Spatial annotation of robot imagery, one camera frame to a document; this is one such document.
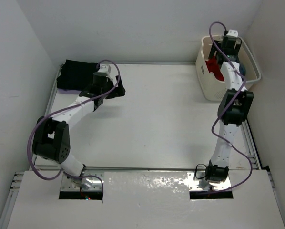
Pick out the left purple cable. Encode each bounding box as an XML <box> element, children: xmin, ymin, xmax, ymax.
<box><xmin>28</xmin><ymin>59</ymin><xmax>121</xmax><ymax>196</ymax></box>

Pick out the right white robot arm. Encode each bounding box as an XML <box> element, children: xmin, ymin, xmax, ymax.
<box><xmin>205</xmin><ymin>30</ymin><xmax>254</xmax><ymax>183</ymax></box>

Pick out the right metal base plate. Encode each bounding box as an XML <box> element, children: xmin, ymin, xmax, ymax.
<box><xmin>187</xmin><ymin>170</ymin><xmax>231</xmax><ymax>192</ymax></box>

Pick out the black garment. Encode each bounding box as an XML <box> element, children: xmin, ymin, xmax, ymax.
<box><xmin>57</xmin><ymin>60</ymin><xmax>98</xmax><ymax>91</ymax></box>

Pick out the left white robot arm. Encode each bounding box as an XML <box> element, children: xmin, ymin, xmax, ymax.
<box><xmin>28</xmin><ymin>64</ymin><xmax>126</xmax><ymax>177</ymax></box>

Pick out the beige laundry basket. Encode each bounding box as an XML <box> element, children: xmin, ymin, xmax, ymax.
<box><xmin>195</xmin><ymin>35</ymin><xmax>262</xmax><ymax>101</ymax></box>

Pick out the white front cover board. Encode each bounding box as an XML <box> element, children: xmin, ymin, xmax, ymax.
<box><xmin>8</xmin><ymin>170</ymin><xmax>284</xmax><ymax>229</ymax></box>

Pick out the teal shirt in basket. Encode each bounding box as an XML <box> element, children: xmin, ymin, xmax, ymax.
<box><xmin>238</xmin><ymin>62</ymin><xmax>246</xmax><ymax>76</ymax></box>

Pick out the purple t shirt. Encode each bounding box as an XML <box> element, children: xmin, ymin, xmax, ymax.
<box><xmin>57</xmin><ymin>89</ymin><xmax>81</xmax><ymax>95</ymax></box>

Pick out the metal base plate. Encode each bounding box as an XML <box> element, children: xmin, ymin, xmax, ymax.
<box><xmin>60</xmin><ymin>170</ymin><xmax>104</xmax><ymax>192</ymax></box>
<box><xmin>187</xmin><ymin>170</ymin><xmax>231</xmax><ymax>192</ymax></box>

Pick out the red garment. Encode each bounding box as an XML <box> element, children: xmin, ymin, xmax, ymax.
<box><xmin>205</xmin><ymin>56</ymin><xmax>224</xmax><ymax>82</ymax></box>

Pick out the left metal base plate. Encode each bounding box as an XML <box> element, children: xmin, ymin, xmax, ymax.
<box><xmin>60</xmin><ymin>170</ymin><xmax>104</xmax><ymax>192</ymax></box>

